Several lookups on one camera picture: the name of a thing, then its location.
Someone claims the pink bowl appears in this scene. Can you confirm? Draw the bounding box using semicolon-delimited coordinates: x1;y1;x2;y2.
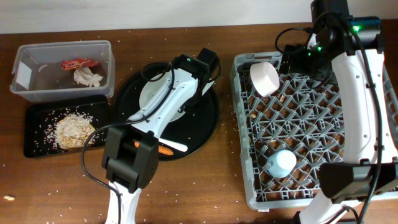
249;62;280;97

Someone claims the grey dishwasher rack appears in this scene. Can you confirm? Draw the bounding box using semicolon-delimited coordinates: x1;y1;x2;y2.
230;52;397;211

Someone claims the clear plastic bin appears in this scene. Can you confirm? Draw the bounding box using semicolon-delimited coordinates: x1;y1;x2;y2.
10;40;116;103

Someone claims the white plastic fork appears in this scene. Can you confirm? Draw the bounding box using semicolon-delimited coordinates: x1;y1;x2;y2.
159;138;188;152

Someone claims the rice and peanut pile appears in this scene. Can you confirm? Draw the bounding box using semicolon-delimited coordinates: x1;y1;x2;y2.
44;113;96;150

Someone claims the black rectangular tray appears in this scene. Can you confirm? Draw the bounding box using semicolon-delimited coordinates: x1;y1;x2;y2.
23;95;109;158

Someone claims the peanut on table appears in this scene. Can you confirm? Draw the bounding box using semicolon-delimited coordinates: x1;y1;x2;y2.
4;195;15;201

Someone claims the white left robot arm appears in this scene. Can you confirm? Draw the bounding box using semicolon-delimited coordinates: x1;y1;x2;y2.
98;48;221;223

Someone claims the white tissue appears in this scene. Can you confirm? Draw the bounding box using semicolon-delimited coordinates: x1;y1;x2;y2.
73;67;103;87

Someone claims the grey round plate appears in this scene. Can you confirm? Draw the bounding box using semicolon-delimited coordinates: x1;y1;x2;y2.
137;69;198;123

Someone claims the red snack wrapper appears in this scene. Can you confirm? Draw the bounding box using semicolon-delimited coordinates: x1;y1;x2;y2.
61;58;100;70

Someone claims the light blue plastic cup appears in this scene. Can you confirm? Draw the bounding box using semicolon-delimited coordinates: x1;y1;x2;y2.
267;149;297;178

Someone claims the round black tray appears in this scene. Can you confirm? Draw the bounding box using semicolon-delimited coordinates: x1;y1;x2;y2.
114;72;220;161

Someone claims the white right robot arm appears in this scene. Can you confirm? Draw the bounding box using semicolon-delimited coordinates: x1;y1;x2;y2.
282;0;397;223

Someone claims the orange carrot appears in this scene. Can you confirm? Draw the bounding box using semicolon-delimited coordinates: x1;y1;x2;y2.
134;141;174;156

